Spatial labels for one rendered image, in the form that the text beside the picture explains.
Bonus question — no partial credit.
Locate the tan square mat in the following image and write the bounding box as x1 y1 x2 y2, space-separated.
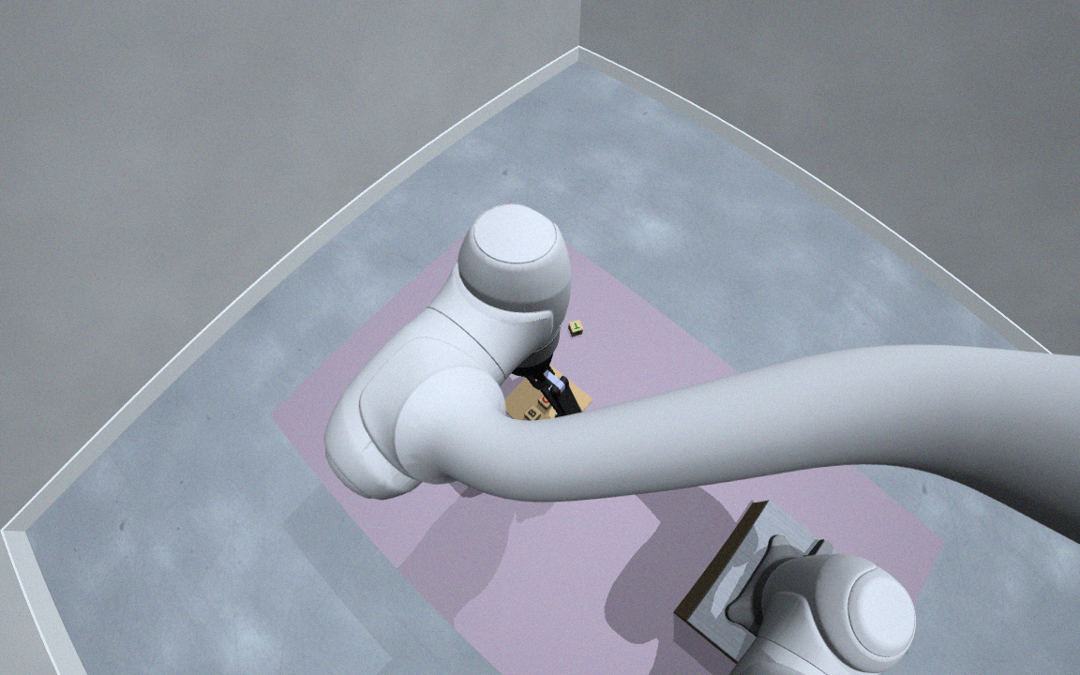
504 365 593 420

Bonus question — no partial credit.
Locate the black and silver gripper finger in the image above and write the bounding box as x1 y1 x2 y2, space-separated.
525 370 582 418

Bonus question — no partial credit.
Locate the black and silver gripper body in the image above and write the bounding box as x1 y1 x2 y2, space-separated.
512 354 553 381

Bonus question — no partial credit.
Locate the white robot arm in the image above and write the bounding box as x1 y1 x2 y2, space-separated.
324 204 1080 675

